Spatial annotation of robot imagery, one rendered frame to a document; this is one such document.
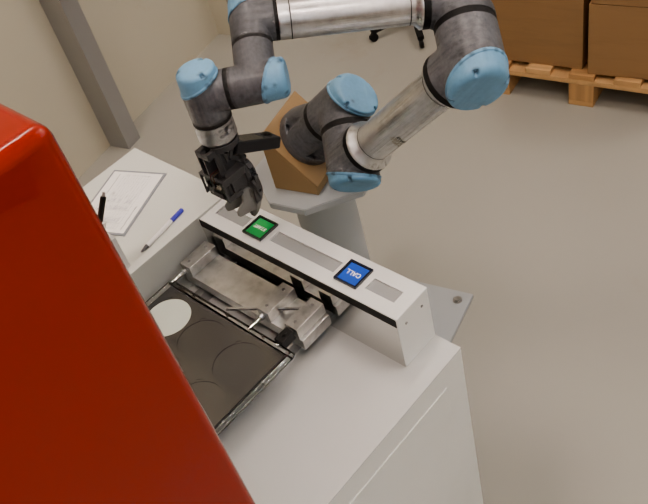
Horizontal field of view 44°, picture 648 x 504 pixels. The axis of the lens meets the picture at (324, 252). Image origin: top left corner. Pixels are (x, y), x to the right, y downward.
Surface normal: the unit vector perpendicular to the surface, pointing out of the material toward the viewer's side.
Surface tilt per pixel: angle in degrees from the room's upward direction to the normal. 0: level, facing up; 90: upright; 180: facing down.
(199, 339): 0
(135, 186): 0
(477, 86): 112
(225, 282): 0
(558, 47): 90
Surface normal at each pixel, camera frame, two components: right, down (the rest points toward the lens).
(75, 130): 0.87, 0.19
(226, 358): -0.21, -0.70
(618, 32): -0.47, 0.69
